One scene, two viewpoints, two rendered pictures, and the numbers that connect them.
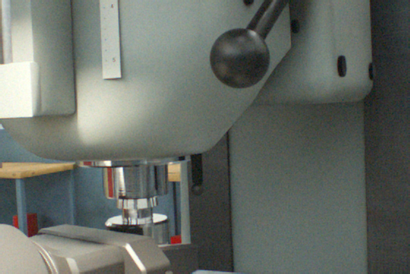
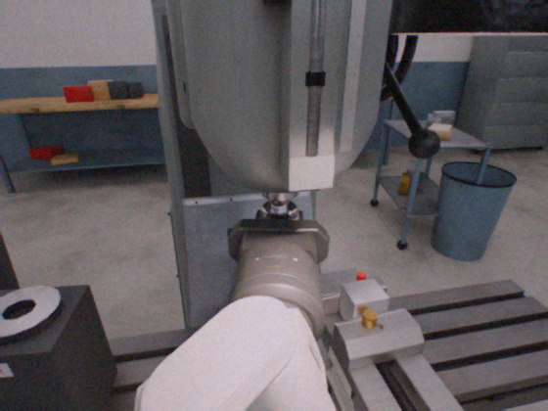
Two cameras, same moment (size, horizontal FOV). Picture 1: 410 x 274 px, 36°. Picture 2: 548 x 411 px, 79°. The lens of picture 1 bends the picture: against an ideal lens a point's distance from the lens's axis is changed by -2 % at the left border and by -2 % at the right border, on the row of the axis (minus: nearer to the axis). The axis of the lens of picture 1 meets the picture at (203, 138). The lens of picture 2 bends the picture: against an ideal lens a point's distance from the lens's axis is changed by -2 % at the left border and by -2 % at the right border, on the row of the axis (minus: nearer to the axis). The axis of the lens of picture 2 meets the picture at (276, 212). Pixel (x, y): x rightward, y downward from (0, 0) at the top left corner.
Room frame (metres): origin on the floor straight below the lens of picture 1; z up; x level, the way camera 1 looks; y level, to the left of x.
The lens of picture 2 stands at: (0.15, 0.29, 1.46)
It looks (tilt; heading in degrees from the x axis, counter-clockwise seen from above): 27 degrees down; 322
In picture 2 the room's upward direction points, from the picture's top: straight up
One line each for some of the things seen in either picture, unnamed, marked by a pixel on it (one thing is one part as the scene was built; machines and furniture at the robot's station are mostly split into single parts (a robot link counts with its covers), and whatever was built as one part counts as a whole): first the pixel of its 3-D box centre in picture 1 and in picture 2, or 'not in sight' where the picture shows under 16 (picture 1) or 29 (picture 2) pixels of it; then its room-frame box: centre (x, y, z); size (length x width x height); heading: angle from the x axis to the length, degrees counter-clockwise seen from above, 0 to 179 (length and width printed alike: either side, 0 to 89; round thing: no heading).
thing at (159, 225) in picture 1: (138, 225); (279, 208); (0.46, 0.05, 1.26); 0.05 x 0.05 x 0.01
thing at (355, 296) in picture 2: not in sight; (362, 304); (0.39, -0.08, 1.07); 0.06 x 0.05 x 0.06; 67
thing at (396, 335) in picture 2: not in sight; (378, 337); (0.34, -0.05, 1.05); 0.12 x 0.06 x 0.04; 67
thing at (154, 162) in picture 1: (134, 156); not in sight; (0.46, 0.05, 1.31); 0.09 x 0.09 x 0.01
